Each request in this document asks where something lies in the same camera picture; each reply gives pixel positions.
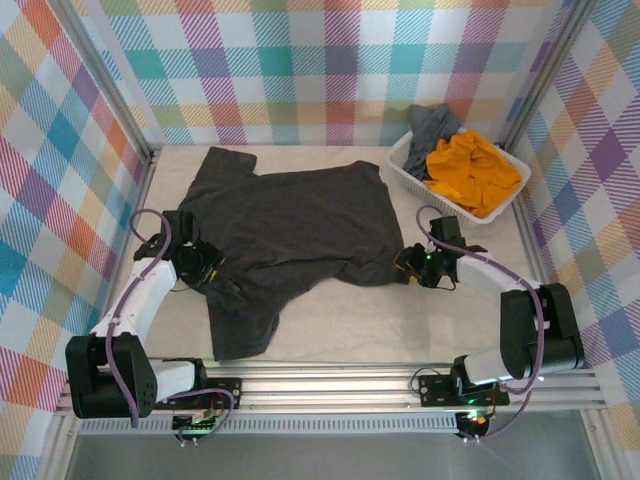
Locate dark grey t-shirt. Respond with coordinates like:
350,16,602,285
177,146,406,362

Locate white plastic basket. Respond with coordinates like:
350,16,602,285
388,130,532,225

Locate orange t-shirt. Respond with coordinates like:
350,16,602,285
423,128,524,219

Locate blue-grey t-shirt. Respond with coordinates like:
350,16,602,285
402,103,464,182

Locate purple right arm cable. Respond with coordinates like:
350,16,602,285
415,203,547,444

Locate aluminium side rail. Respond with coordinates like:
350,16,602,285
117,147,162,261
513,194,551,291

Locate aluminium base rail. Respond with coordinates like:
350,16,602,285
53,360,610,417

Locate aluminium frame post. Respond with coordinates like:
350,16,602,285
498,0,600,151
47,0,164,166

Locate grey slotted cable duct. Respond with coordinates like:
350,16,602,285
78,417,464,436

